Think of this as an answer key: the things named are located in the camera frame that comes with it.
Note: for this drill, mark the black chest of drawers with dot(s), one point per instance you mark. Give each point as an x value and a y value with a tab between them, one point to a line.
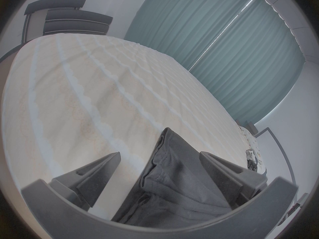
74	21

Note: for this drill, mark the bed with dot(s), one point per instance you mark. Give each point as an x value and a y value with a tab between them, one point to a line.
99	83

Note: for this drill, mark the white printed pillow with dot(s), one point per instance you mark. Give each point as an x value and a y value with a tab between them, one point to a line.
253	139

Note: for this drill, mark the blue-green curtain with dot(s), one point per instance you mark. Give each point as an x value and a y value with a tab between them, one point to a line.
254	58
179	21

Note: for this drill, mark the grey bedside table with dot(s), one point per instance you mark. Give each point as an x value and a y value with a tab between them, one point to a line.
249	127

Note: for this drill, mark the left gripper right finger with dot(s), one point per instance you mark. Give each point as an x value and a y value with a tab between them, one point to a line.
231	188

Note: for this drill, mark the pile of clothes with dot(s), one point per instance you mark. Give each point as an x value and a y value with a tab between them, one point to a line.
250	153

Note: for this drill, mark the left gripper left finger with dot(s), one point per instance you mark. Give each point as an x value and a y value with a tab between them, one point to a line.
92	185

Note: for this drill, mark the black satin garment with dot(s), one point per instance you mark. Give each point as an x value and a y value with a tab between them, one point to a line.
253	164

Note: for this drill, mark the black T-shirt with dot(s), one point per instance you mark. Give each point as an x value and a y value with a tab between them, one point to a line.
174	183

